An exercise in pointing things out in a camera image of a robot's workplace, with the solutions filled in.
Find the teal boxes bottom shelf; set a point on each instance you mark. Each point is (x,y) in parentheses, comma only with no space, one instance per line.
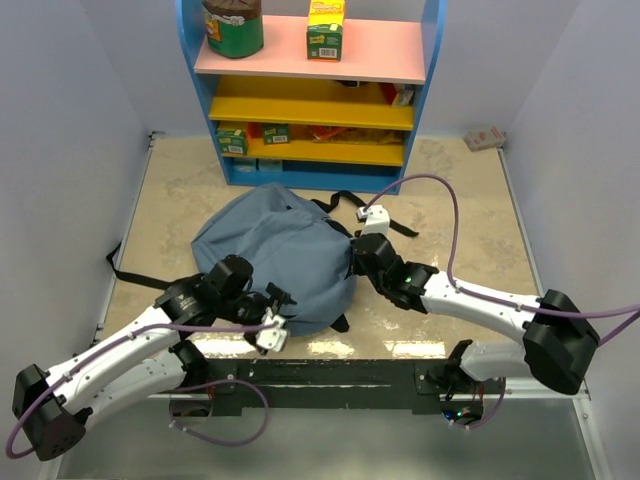
(246,165)

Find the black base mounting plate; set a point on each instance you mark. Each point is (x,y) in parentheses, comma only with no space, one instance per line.
(419,386)

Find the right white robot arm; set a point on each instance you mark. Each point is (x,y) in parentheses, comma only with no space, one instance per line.
(548,338)

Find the green brown canister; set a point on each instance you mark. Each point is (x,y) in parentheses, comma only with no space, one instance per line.
(234,28)

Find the blue pink yellow shelf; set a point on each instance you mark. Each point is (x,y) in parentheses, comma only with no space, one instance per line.
(279,84)

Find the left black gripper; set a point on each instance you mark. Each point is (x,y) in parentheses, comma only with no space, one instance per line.
(274,301)

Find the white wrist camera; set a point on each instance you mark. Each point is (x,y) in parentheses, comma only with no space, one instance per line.
(274,335)
(375,219)

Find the green box middle shelf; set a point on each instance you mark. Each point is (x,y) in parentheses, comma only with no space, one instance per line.
(275,133)

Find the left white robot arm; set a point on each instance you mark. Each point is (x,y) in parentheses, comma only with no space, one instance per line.
(55,407)

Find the red packet middle shelf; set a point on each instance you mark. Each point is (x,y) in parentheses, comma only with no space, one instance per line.
(397,95)

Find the green box shelf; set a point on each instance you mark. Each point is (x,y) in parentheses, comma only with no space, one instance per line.
(232,141)
(275,133)

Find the blue student backpack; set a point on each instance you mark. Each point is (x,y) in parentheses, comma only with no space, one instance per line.
(268,234)

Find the aluminium frame rail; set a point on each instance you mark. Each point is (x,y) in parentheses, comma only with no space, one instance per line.
(453,418)

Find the yellow green carton top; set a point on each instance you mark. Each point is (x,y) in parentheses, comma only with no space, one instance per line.
(324,30)

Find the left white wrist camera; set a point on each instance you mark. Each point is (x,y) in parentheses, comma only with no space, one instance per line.
(274,335)

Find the small red white box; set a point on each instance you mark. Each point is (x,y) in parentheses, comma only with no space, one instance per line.
(484,138)

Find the orange snack packets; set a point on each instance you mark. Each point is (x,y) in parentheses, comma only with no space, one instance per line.
(354,136)

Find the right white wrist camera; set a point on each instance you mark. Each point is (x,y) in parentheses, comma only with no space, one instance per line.
(375,219)

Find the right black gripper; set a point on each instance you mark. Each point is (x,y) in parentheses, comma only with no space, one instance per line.
(356,267)

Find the green box left shelf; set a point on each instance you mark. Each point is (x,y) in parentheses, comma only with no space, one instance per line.
(232,141)

